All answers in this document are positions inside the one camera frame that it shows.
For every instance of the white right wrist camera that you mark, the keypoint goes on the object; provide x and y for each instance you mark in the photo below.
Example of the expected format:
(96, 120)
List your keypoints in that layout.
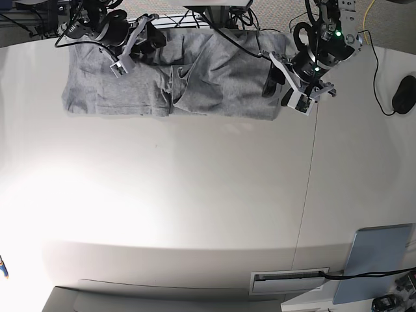
(125, 65)

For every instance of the grey T-shirt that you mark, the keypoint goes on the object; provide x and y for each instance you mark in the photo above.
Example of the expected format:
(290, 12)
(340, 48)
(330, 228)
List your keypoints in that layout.
(196, 72)

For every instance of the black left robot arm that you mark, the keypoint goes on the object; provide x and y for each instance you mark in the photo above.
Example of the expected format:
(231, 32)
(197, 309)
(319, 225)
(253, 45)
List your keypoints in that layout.
(321, 44)

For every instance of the grey laptop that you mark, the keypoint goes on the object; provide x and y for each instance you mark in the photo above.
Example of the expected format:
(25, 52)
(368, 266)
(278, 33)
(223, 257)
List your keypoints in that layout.
(374, 249)

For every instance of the black computer mouse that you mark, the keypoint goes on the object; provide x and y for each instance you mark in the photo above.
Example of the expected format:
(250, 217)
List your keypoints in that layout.
(404, 98)

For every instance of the white table cable tray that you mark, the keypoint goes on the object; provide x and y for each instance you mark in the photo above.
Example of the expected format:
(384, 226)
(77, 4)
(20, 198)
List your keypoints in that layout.
(285, 282)

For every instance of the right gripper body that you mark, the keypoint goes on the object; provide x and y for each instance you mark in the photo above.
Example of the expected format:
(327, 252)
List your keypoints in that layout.
(117, 36)

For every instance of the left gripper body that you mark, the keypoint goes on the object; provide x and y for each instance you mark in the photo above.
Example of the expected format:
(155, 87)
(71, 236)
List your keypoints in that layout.
(308, 69)

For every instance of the black blue device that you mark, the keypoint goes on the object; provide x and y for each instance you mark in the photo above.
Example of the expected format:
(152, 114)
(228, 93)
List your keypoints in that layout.
(385, 303)

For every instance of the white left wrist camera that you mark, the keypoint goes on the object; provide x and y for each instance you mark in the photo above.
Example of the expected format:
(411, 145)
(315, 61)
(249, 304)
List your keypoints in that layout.
(301, 103)

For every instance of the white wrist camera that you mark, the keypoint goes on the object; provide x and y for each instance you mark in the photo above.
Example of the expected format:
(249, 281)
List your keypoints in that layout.
(125, 65)
(301, 103)

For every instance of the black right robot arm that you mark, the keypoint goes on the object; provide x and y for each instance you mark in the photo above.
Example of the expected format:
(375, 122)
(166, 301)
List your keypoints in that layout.
(85, 16)

